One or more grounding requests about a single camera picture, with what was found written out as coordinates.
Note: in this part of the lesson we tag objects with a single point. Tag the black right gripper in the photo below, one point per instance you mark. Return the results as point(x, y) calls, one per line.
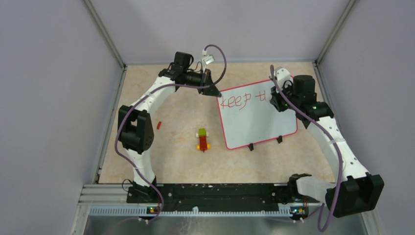
point(275, 100)

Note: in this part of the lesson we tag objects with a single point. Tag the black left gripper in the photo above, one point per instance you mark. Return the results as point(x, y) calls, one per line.
point(206, 80)

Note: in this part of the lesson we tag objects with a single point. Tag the pink framed whiteboard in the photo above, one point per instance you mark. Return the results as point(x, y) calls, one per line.
point(247, 116)

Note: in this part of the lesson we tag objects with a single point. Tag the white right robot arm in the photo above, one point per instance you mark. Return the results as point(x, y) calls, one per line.
point(355, 189)

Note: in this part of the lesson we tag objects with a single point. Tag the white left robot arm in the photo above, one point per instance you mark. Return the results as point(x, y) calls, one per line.
point(135, 128)

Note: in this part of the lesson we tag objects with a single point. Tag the red toy brick car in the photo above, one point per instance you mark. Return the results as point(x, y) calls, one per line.
point(202, 135)

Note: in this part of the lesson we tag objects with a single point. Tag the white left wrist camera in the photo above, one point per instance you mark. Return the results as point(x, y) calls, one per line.
point(207, 59)

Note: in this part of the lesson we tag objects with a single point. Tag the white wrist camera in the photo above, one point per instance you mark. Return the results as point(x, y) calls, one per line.
point(282, 76)
point(207, 59)

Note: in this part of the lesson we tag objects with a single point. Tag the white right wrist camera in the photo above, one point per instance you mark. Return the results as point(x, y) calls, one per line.
point(282, 76)

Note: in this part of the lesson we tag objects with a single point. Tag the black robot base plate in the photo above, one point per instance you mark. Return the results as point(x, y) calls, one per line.
point(257, 197)

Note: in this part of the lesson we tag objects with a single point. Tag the white cable duct strip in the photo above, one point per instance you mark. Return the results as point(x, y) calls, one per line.
point(143, 211)

